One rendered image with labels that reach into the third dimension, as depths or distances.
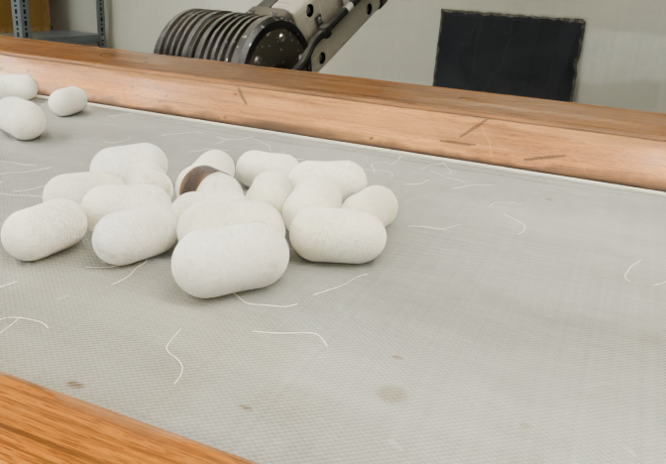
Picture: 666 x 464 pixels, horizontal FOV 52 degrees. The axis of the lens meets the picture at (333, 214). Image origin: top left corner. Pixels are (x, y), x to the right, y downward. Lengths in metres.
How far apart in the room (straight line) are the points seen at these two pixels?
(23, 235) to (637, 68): 2.14
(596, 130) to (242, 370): 0.28
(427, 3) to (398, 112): 1.94
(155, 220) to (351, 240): 0.07
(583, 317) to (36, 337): 0.16
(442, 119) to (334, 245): 0.20
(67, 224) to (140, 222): 0.03
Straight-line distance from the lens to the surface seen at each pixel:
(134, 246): 0.24
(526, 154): 0.40
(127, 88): 0.52
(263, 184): 0.28
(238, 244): 0.21
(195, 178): 0.28
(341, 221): 0.24
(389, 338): 0.20
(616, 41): 2.29
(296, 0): 0.77
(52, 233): 0.25
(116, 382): 0.18
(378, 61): 2.43
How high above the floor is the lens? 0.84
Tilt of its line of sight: 19 degrees down
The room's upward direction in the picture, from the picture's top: 3 degrees clockwise
